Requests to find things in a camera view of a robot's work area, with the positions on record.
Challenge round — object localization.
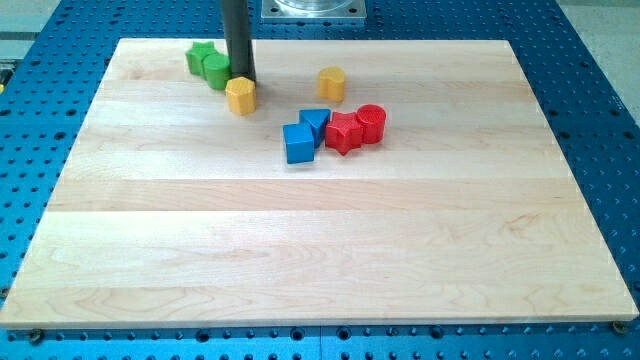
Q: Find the green cylinder block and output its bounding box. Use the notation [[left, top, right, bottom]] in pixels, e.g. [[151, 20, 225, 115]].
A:
[[203, 53, 231, 90]]

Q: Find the green star block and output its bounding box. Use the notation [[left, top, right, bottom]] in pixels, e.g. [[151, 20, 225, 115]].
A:
[[185, 42, 217, 77]]

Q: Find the blue cube block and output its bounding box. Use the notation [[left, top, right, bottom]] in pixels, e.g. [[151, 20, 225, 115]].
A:
[[283, 123, 315, 164]]

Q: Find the red star block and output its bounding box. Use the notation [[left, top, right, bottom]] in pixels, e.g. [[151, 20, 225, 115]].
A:
[[325, 112, 363, 155]]

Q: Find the blue triangle block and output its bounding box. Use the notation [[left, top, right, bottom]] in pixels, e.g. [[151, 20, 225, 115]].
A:
[[299, 109, 331, 148]]

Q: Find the red cylinder block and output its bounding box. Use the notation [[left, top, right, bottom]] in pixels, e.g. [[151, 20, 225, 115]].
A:
[[356, 104, 387, 144]]

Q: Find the yellow heart block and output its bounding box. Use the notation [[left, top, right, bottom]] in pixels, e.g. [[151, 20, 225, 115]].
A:
[[317, 66, 346, 102]]

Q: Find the yellow hexagon block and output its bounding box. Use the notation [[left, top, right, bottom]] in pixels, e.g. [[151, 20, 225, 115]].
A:
[[225, 77, 257, 116]]

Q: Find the light wooden board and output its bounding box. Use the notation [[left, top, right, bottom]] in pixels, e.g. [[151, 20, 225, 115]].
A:
[[1, 38, 638, 329]]

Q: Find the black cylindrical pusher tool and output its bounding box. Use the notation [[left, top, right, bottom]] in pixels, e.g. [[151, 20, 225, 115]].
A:
[[220, 0, 256, 81]]

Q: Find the blue perforated metal table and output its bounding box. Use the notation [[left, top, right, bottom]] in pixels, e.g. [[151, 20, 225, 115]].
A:
[[1, 1, 639, 359]]

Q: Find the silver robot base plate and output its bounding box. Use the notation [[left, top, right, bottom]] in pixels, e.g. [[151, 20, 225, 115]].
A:
[[261, 0, 367, 22]]

